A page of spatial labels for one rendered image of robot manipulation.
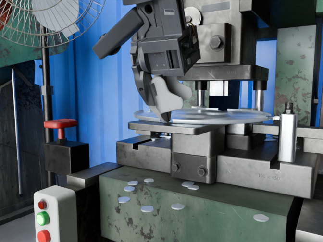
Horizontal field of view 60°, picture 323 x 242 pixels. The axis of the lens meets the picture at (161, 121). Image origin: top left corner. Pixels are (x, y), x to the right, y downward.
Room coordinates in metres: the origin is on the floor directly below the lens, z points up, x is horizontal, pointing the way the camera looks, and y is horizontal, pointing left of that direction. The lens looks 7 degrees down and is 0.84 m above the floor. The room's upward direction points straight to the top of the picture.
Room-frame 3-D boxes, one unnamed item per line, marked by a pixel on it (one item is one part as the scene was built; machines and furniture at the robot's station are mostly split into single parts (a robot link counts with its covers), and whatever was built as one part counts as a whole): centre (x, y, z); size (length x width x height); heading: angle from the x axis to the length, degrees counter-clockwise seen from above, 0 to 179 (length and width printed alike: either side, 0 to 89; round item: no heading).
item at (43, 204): (0.54, 0.24, 0.61); 0.02 x 0.01 x 0.02; 59
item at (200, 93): (0.81, -0.11, 0.81); 0.02 x 0.02 x 0.14
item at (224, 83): (0.71, -0.15, 0.84); 0.05 x 0.03 x 0.04; 59
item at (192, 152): (0.57, -0.06, 0.72); 0.25 x 0.14 x 0.14; 149
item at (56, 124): (0.69, 0.25, 0.72); 0.07 x 0.06 x 0.08; 149
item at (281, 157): (0.52, -0.24, 0.75); 0.03 x 0.03 x 0.10; 59
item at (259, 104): (0.73, -0.25, 0.81); 0.02 x 0.02 x 0.14
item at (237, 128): (0.71, -0.15, 0.76); 0.15 x 0.09 x 0.05; 59
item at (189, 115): (0.61, -0.08, 0.78); 0.29 x 0.29 x 0.01
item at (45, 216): (0.54, 0.24, 0.58); 0.03 x 0.01 x 0.03; 59
